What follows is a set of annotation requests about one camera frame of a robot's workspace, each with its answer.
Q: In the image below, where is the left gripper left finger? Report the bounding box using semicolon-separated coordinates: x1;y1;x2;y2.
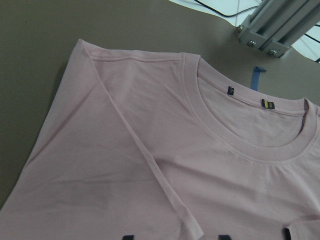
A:
122;235;135;240

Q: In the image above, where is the aluminium frame post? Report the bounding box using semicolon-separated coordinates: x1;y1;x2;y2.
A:
238;0;320;58

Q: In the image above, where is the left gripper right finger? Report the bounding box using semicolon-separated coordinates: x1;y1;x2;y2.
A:
283;229;292;240

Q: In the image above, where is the pink Snoopy t-shirt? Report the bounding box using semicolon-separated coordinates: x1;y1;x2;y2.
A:
0;40;320;240

